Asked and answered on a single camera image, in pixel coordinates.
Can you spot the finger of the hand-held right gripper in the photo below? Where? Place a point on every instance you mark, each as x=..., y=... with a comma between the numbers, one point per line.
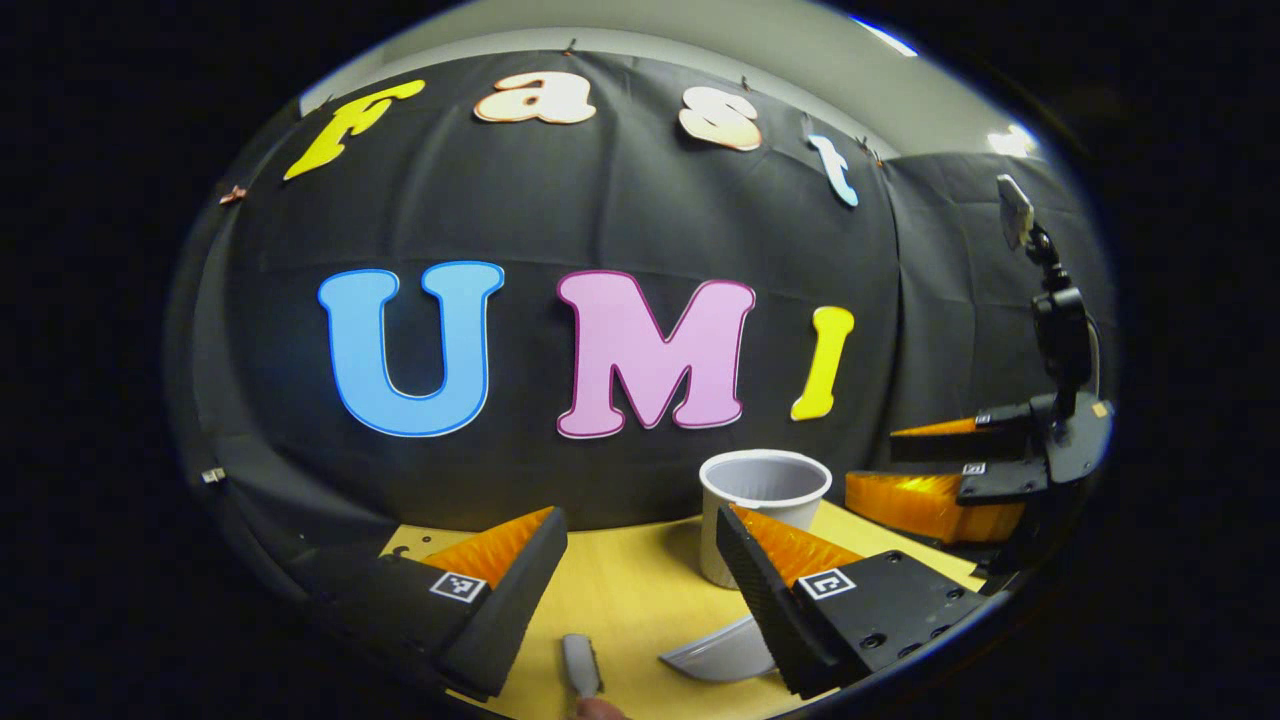
x=990, y=440
x=1000, y=482

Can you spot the ceiling light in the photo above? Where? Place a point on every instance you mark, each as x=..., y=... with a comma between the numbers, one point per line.
x=1012, y=142

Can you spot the grey dustpan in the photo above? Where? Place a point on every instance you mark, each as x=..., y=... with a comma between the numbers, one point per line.
x=725, y=655

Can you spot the small grey broom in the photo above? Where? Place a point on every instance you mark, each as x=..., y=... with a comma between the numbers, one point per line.
x=581, y=662

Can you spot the white ribbed garbage bin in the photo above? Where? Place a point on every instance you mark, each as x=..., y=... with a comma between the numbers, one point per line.
x=730, y=525

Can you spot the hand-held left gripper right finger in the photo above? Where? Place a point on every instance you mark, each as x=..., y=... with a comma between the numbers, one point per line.
x=770, y=610

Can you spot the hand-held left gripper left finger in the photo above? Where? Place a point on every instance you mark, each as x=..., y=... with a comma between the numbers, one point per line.
x=510, y=600

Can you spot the yellow wooden desktop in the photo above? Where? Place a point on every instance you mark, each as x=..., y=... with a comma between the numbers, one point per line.
x=630, y=590

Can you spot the black backdrop cloth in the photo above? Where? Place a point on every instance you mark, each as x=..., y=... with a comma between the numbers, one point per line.
x=560, y=200

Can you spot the red cloth clip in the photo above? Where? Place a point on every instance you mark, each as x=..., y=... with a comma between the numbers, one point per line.
x=233, y=195

